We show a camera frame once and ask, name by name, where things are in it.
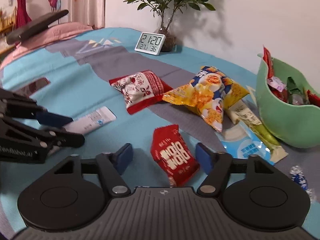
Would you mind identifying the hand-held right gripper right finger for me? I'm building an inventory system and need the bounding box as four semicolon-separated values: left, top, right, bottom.
195;142;277;197

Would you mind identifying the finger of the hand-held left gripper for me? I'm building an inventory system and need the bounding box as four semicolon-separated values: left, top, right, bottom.
0;117;85;148
0;88;74;128

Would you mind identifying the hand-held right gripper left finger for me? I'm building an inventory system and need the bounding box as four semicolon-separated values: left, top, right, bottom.
54;143;134;197

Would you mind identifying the white tube packet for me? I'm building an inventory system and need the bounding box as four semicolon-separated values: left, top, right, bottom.
64;106;117;133

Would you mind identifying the green plastic bowl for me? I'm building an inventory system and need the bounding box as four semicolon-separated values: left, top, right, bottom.
255;53;320;148

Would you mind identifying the black smartphone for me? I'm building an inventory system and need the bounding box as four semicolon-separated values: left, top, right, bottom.
19;77;51;97

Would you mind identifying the blue and white snack packet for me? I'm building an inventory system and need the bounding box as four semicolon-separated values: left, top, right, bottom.
220;124;275;167

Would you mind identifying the yellow cartoon snack packet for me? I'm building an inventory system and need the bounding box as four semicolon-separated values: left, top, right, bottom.
162;66;250;133

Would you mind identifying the green and white stick packet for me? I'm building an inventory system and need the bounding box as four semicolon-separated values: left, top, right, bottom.
226;99;288;165

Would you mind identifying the red and white snack packet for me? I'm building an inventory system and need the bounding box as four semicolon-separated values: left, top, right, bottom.
109;70;173;115

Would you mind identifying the blue and grey printed blanket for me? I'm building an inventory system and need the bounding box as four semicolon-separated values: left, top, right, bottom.
0;27;320;240

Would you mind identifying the pink pillow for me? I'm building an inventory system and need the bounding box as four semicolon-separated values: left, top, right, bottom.
0;22;94;67

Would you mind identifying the black flat oval object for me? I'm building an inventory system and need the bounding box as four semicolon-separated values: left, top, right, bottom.
6;9;69;45

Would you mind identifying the blue foil candy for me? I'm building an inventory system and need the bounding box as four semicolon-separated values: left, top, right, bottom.
289;165;308;190

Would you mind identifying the green candy packet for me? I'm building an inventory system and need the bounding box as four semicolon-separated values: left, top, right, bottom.
286;77;309;105

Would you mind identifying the white digital clock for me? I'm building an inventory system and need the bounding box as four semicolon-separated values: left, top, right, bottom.
135;32;167;56

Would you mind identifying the tall red snack packet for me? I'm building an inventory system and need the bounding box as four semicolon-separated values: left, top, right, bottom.
262;45;275;80

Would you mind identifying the leafy green plant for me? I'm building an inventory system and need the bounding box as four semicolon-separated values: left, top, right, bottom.
124;0;225;52

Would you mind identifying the pink patterned curtain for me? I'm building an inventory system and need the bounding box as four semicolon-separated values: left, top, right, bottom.
68;0;107;29

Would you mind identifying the small red snack packet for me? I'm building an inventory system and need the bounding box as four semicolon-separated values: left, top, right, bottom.
306;90;320;108

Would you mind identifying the wall poster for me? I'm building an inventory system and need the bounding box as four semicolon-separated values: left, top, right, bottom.
0;0;70;53

